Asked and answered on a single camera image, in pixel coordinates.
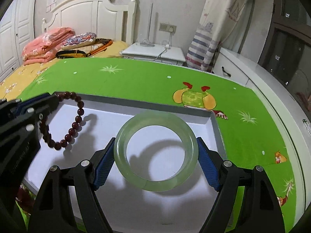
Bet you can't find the dark red bead bracelet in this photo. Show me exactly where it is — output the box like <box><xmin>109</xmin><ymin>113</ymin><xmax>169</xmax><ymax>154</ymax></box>
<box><xmin>38</xmin><ymin>91</ymin><xmax>86</xmax><ymax>151</ymax></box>

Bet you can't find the green jade bangle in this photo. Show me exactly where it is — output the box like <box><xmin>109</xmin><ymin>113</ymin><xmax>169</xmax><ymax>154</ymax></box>
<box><xmin>114</xmin><ymin>110</ymin><xmax>199</xmax><ymax>192</ymax></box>

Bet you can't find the grey jewelry tray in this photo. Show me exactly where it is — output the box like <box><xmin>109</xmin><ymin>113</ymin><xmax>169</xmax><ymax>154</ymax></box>
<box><xmin>23</xmin><ymin>95</ymin><xmax>226</xmax><ymax>232</ymax></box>

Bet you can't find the pink folded quilt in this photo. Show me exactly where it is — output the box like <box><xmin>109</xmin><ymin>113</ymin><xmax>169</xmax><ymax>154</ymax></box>
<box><xmin>22</xmin><ymin>27</ymin><xmax>75</xmax><ymax>66</ymax></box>

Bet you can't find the green cartoon blanket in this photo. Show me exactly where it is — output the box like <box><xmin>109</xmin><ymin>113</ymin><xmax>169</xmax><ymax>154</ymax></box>
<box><xmin>20</xmin><ymin>58</ymin><xmax>297</xmax><ymax>232</ymax></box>

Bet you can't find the white wardrobe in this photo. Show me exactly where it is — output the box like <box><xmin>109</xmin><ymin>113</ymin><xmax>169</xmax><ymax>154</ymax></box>
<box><xmin>1</xmin><ymin>0</ymin><xmax>35</xmax><ymax>81</ymax></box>

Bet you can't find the patterned pillow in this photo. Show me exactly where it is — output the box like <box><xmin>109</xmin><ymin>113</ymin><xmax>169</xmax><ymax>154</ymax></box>
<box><xmin>60</xmin><ymin>32</ymin><xmax>96</xmax><ymax>50</ymax></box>

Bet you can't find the black orange folded cloth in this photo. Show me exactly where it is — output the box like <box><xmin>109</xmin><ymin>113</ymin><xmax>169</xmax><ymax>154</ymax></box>
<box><xmin>56</xmin><ymin>38</ymin><xmax>113</xmax><ymax>59</ymax></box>

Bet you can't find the white window cabinet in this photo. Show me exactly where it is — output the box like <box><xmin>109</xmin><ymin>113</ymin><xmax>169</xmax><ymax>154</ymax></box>
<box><xmin>213</xmin><ymin>48</ymin><xmax>310</xmax><ymax>223</ymax></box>

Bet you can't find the white headboard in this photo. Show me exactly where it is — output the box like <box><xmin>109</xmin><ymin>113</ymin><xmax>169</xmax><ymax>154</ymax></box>
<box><xmin>41</xmin><ymin>0</ymin><xmax>137</xmax><ymax>45</ymax></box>

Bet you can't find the desk lamp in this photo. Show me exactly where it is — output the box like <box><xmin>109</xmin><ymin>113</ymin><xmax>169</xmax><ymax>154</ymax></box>
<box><xmin>140</xmin><ymin>3</ymin><xmax>154</xmax><ymax>47</ymax></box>

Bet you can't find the white nightstand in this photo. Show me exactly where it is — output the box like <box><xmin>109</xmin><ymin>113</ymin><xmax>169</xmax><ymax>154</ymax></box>
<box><xmin>120</xmin><ymin>43</ymin><xmax>186</xmax><ymax>66</ymax></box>

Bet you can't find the sailboat curtain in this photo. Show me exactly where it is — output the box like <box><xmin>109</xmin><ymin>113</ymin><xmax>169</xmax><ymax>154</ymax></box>
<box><xmin>186</xmin><ymin>0</ymin><xmax>248</xmax><ymax>72</ymax></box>

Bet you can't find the crystal bracelet on cabinet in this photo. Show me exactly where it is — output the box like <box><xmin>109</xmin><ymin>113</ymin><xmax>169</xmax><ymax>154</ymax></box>
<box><xmin>302</xmin><ymin>118</ymin><xmax>311</xmax><ymax>136</ymax></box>

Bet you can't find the wall socket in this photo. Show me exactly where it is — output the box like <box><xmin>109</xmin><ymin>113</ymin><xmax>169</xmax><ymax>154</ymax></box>
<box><xmin>159</xmin><ymin>23</ymin><xmax>176</xmax><ymax>33</ymax></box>

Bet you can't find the dark window frame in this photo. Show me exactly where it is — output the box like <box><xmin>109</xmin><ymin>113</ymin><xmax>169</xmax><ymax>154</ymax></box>
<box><xmin>259</xmin><ymin>0</ymin><xmax>310</xmax><ymax>117</ymax></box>

